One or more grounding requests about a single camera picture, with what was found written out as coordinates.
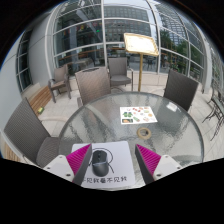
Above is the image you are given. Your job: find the dark metal folding table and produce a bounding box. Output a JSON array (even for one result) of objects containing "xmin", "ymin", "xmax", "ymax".
[{"xmin": 202, "ymin": 84, "xmax": 224, "ymax": 142}]

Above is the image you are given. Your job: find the black computer mouse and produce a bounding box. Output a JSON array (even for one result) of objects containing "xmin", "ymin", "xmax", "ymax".
[{"xmin": 90, "ymin": 149, "xmax": 110, "ymax": 177}]

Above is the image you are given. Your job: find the gold menu display stand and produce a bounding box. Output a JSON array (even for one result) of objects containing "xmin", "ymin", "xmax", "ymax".
[{"xmin": 123, "ymin": 32, "xmax": 160, "ymax": 93}]

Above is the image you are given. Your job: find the tan tape roll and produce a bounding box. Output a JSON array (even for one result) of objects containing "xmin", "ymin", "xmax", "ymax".
[{"xmin": 136, "ymin": 126, "xmax": 152, "ymax": 140}]

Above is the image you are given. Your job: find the colourful picture menu sheet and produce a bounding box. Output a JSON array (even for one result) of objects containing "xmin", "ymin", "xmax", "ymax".
[{"xmin": 119, "ymin": 105, "xmax": 158, "ymax": 125}]

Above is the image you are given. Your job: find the grey wicker chair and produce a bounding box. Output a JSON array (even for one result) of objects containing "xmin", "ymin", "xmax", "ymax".
[
  {"xmin": 3, "ymin": 97, "xmax": 62, "ymax": 168},
  {"xmin": 107, "ymin": 56, "xmax": 135, "ymax": 92},
  {"xmin": 74, "ymin": 66, "xmax": 113, "ymax": 108},
  {"xmin": 47, "ymin": 63, "xmax": 72, "ymax": 104},
  {"xmin": 163, "ymin": 68, "xmax": 200, "ymax": 113}
]

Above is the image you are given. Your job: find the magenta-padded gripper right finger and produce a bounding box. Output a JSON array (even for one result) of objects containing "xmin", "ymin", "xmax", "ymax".
[{"xmin": 134, "ymin": 143, "xmax": 184, "ymax": 185}]

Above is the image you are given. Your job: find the white printed mouse pad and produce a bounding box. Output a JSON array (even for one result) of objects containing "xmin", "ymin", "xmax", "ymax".
[{"xmin": 71, "ymin": 140, "xmax": 137, "ymax": 190}]

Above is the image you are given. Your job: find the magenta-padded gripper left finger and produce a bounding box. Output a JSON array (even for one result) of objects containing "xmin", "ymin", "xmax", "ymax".
[{"xmin": 44, "ymin": 143, "xmax": 94, "ymax": 187}]

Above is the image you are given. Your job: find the wooden slatted bench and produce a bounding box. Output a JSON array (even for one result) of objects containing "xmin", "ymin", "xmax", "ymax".
[
  {"xmin": 27, "ymin": 84, "xmax": 54, "ymax": 116},
  {"xmin": 0, "ymin": 139, "xmax": 22, "ymax": 163}
]

